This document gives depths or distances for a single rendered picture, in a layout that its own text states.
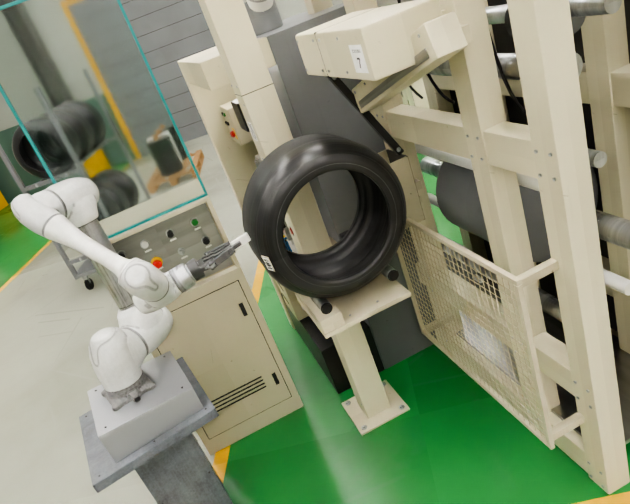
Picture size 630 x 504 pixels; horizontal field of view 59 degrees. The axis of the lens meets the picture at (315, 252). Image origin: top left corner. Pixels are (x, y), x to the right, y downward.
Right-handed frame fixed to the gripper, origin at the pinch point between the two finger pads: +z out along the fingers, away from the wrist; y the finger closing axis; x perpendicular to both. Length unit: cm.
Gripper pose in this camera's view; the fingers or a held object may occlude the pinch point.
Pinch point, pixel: (240, 241)
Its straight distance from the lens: 195.6
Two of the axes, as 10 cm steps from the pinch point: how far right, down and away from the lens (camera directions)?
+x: 4.4, 7.8, 4.4
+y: -3.2, -3.2, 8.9
